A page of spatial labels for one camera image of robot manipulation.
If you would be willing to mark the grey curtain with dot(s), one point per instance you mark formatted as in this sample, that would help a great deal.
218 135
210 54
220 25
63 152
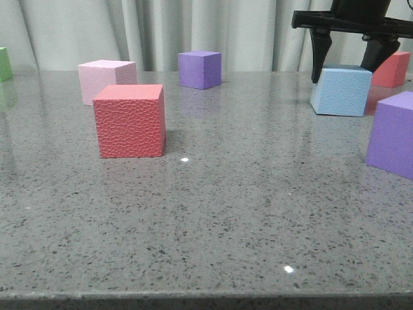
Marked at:
250 35

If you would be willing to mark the light blue foam cube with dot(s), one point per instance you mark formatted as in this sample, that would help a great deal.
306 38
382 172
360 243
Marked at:
341 90

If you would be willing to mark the red foam cube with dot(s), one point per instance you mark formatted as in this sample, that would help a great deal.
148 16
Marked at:
130 121
391 73

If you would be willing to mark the green foam cube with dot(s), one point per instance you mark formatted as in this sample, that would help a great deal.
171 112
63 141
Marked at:
5 67

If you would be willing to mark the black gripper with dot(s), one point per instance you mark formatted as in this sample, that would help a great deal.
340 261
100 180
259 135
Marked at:
361 17

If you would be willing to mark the far red foam cube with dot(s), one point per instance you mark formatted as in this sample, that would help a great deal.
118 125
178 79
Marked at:
391 73

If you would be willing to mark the near red foam cube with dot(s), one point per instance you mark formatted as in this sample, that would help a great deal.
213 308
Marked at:
130 121

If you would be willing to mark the pink foam cube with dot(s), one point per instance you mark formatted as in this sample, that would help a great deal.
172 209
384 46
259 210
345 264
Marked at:
96 75

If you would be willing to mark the near purple foam cube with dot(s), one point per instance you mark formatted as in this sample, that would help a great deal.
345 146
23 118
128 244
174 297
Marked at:
390 144

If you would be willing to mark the purple foam cube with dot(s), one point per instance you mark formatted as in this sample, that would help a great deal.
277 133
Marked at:
200 69
390 144

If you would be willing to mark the far purple foam cube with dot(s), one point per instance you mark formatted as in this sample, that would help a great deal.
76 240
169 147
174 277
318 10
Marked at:
200 69

